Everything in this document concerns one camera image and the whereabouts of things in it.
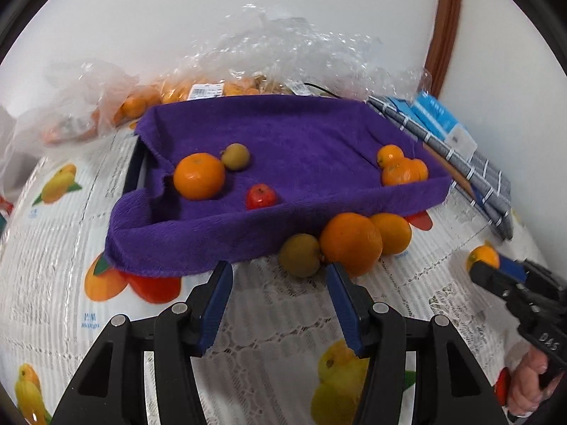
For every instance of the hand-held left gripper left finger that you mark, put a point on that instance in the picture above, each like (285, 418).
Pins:
(217, 305)

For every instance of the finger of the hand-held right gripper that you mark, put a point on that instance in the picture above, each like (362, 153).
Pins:
(514, 268)
(491, 280)

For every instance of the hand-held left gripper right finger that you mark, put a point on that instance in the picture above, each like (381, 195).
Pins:
(345, 305)

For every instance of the orange mandarin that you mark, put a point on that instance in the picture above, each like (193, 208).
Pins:
(351, 243)
(483, 256)
(398, 175)
(199, 175)
(421, 170)
(394, 233)
(390, 155)

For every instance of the small green fruit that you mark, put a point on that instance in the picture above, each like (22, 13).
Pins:
(300, 255)
(235, 156)

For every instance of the small red fruit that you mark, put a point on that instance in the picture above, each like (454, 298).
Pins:
(260, 197)

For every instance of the purple towel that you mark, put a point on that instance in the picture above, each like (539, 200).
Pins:
(310, 141)

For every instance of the person's right hand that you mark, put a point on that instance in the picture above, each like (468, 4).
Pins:
(525, 385)

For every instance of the fruit print tablecloth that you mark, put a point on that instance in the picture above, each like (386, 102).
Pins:
(265, 318)

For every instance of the grey checkered cloth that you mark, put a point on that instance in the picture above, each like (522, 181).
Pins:
(487, 177)

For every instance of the brown wooden stick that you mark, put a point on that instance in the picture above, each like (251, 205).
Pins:
(447, 168)

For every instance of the blue tissue pack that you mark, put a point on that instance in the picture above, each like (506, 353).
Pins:
(438, 115)

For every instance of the clear bag of mandarins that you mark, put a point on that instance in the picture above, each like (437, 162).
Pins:
(177, 93)

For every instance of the clear bag of brown fruit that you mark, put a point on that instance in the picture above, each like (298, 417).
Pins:
(265, 82)

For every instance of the crumpled clear plastic bag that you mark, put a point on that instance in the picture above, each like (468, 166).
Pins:
(88, 84)

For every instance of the crumpled clear plastic film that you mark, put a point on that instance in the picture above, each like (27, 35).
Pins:
(301, 40)

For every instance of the brown wooden door frame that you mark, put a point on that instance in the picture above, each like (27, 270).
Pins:
(447, 22)

